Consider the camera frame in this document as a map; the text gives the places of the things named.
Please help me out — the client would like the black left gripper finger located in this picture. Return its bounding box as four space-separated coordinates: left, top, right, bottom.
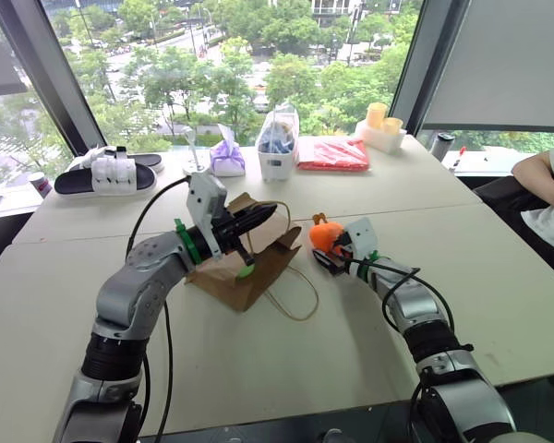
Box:
235 212 275 233
233 203 279 223

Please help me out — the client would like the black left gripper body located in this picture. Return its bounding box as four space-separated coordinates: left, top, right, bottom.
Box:
210 209 257 269

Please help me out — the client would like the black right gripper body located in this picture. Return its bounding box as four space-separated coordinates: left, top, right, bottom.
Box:
326 230 356 277

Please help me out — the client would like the orange plush toy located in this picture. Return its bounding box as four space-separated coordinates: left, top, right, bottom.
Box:
308 212 346 256

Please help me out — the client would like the brown paper bag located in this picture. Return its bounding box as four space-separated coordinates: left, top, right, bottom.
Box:
184 192 321 323

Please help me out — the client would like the red plastic bag pack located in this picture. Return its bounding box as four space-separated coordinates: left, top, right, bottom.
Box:
295 137 372 174

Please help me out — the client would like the purple tissue pack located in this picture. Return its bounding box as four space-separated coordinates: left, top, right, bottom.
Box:
209 123 247 178

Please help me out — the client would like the white bin with blue items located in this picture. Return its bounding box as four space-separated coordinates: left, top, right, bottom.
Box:
254 102 302 183

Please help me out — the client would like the clear plastic stand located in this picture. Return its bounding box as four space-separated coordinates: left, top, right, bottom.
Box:
181 126 212 176

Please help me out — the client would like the white plastic tray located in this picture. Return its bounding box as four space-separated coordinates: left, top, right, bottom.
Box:
354 119 408 155

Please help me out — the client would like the tall yellow cup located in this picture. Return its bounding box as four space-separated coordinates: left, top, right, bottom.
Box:
365 102 390 128

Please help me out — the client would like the grey thermos bottle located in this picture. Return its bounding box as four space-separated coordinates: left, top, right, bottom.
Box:
430 132 457 162

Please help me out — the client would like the white paper sheet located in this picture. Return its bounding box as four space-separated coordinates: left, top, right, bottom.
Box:
441 148 525 175

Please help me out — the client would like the dark window pillar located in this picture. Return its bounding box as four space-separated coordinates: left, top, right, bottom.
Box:
0 0 108 157
389 0 450 136

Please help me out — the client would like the small white pink can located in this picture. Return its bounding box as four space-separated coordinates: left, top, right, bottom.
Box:
27 171 54 200

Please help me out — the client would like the large grey roller blind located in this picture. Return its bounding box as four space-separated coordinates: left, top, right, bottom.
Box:
421 0 554 134

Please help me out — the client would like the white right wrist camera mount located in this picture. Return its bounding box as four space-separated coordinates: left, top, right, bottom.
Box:
341 217 380 263

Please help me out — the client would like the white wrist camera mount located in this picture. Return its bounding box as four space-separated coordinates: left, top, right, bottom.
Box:
185 171 229 260
341 217 380 263

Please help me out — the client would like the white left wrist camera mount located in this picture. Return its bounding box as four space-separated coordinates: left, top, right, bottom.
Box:
185 171 229 260

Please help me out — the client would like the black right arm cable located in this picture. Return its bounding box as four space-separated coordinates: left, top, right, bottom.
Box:
343 257 475 443

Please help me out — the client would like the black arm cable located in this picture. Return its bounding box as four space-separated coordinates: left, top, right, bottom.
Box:
125 175 191 443
343 257 475 443

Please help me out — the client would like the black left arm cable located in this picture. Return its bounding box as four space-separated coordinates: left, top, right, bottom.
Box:
125 175 191 443

